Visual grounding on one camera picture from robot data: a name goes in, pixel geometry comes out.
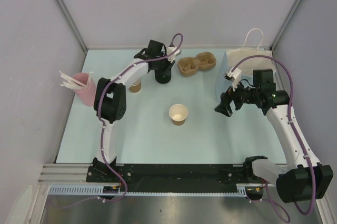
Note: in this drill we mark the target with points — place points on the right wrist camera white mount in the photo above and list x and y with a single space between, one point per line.
234 75

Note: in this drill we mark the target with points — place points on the pink cup holder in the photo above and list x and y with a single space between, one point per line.
86 94

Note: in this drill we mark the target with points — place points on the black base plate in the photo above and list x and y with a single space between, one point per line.
185 178

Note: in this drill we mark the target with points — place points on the brown cup carrier stack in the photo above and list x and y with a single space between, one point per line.
201 62

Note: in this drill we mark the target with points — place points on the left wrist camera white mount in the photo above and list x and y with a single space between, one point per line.
172 52

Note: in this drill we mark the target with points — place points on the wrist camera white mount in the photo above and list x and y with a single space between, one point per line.
172 52
234 75

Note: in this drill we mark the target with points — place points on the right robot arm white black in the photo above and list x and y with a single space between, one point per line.
305 178

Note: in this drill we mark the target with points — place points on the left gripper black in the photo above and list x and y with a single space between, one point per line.
168 64

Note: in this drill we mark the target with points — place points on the aluminium frame rail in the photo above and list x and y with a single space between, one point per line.
63 174

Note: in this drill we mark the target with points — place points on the stack of brown paper cups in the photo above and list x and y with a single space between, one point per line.
136 86

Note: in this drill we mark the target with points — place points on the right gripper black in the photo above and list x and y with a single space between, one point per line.
224 107

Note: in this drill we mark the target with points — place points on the stack of black lids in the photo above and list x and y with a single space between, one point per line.
163 77

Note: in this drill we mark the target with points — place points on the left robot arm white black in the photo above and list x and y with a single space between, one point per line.
110 98

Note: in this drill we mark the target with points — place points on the light blue paper bag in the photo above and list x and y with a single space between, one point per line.
233 56

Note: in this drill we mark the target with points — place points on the single brown paper cup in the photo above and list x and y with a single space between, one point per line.
178 114

